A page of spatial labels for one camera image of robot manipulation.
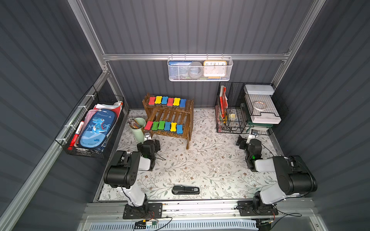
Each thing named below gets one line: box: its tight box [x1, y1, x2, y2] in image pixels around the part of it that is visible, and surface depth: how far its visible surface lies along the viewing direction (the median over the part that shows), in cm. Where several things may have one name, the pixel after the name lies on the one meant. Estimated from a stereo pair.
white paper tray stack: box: [243, 84, 282, 125], surface depth 98 cm
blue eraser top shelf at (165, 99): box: [161, 96, 169, 105], surface depth 88 cm
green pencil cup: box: [129, 117, 146, 144], surface depth 93 cm
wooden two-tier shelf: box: [142, 92, 195, 150], surface depth 91 cm
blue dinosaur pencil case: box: [79, 109, 117, 149], surface depth 66 cm
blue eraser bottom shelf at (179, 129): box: [176, 124, 184, 135], surface depth 89 cm
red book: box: [219, 85, 229, 118], surface depth 114 cm
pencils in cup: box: [127, 117, 142, 129], surface depth 93 cm
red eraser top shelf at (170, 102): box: [166, 97, 174, 108], surface depth 86 cm
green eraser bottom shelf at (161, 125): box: [157, 120, 166, 130], surface depth 91 cm
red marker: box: [67, 120, 85, 151], surface depth 66 cm
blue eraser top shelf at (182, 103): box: [179, 98, 187, 108], surface depth 86 cm
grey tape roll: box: [188, 61, 204, 79], surface depth 90 cm
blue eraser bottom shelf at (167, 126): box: [164, 121, 172, 131], surface depth 91 cm
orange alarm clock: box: [202, 60, 228, 79], surface depth 90 cm
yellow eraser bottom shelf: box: [170, 122, 178, 132], surface depth 91 cm
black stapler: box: [171, 185, 200, 195], surface depth 79 cm
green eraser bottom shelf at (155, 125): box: [151, 121, 159, 131], surface depth 91 cm
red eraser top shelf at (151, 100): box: [148, 96, 156, 105], surface depth 88 cm
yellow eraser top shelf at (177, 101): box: [172, 97, 181, 106], surface depth 88 cm
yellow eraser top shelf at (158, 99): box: [154, 95, 163, 105], surface depth 88 cm
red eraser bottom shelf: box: [144, 120, 154, 131], surface depth 92 cm
